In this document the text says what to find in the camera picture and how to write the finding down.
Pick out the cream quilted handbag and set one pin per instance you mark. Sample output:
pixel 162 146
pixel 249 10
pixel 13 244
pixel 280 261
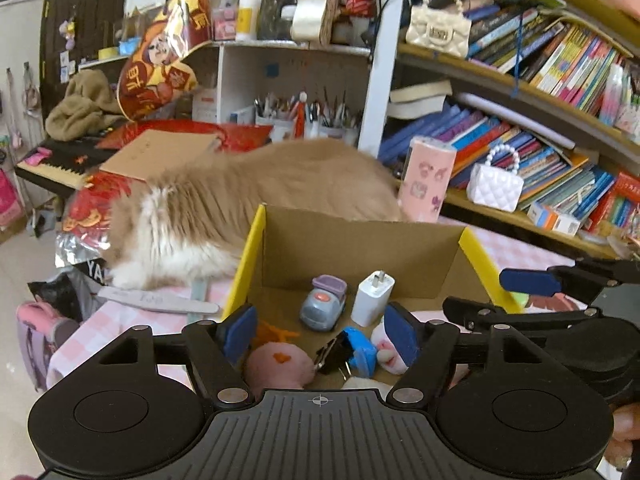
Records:
pixel 440 32

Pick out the black binder clip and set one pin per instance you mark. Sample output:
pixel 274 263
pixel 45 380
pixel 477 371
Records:
pixel 332 355

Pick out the pink checked printed cloth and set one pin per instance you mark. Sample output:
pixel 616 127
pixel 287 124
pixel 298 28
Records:
pixel 80 340

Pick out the red printed foil bags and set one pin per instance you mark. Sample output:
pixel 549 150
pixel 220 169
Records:
pixel 90 210

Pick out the purple grey toy car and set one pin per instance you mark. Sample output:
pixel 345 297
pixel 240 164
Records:
pixel 322 305

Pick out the small pink box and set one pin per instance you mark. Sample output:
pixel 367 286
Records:
pixel 224 25

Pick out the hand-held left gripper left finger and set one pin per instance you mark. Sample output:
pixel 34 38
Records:
pixel 240 334

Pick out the white shelf unit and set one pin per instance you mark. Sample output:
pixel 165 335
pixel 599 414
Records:
pixel 260 70

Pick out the pink sticker-covered cylinder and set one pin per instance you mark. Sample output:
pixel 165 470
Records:
pixel 425 182

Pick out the cream paper roll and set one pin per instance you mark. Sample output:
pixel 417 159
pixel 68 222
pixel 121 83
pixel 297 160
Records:
pixel 310 10

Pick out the pink round plush toy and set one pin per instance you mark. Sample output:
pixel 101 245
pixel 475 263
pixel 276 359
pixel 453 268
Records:
pixel 277 365

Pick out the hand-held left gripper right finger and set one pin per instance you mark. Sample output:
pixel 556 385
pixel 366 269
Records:
pixel 402 341

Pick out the red gold foil bag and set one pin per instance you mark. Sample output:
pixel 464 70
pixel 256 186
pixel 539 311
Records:
pixel 160 65

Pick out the white charger plug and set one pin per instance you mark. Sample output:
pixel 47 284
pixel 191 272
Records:
pixel 372 300

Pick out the pink backpack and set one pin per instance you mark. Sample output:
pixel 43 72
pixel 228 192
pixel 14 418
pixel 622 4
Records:
pixel 42 345

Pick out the black piano keyboard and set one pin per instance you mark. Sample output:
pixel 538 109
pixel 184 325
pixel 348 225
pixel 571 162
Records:
pixel 55 160

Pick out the wooden bookshelf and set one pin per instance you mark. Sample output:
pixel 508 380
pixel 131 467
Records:
pixel 385 60

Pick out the blue black clip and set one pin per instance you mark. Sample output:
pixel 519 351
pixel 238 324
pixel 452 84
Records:
pixel 361 352

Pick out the white nail file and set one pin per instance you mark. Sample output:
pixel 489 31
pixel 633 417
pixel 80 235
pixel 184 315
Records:
pixel 155 301

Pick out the flat cardboard sheet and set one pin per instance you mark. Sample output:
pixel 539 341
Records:
pixel 160 152

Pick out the row of thin picture books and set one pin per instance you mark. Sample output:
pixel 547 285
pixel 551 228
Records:
pixel 565 60

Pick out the white marker containers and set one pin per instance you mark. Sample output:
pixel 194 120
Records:
pixel 622 100

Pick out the brown crumpled cloth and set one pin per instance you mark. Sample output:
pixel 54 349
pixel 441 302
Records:
pixel 82 105

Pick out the white rolled paper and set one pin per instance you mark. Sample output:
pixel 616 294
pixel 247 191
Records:
pixel 510 120

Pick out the yellow cardboard box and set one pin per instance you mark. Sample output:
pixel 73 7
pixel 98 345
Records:
pixel 350 250

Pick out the white bottle yellow label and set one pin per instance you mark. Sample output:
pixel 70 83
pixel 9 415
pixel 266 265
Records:
pixel 247 17

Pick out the person's right hand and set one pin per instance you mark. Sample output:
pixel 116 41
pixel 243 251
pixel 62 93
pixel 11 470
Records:
pixel 625 435

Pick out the stack of thick pale books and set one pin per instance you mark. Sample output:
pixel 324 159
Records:
pixel 417 100

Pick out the tan fluffy cat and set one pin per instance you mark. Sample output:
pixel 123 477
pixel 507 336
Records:
pixel 240 195

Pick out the pen holder cups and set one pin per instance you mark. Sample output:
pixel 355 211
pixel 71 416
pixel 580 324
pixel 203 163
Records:
pixel 280 122

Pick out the orange and white carton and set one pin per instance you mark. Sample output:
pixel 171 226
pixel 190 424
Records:
pixel 552 220

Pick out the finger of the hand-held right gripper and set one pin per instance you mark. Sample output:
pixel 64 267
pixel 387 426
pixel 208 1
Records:
pixel 525 316
pixel 530 282

